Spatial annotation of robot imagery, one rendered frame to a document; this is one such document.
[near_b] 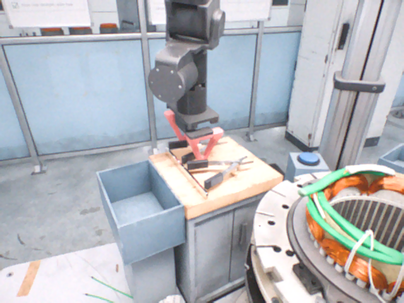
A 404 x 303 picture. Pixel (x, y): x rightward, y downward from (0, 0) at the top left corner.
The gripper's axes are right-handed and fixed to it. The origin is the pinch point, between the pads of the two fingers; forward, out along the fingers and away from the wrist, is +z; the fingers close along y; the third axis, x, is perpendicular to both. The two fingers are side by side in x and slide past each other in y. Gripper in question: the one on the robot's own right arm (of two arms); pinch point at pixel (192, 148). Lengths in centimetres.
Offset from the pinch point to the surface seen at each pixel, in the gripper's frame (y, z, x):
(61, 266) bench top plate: -9.7, 30.0, -31.5
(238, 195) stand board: 14.2, 2.0, 1.8
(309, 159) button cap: 9.9, 4.4, 23.6
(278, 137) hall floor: -149, 126, 173
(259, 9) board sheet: -165, 4, 144
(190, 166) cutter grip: 6.2, -0.7, -3.4
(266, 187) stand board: 14.2, 2.6, 7.9
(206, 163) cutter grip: 6.9, -1.0, -0.6
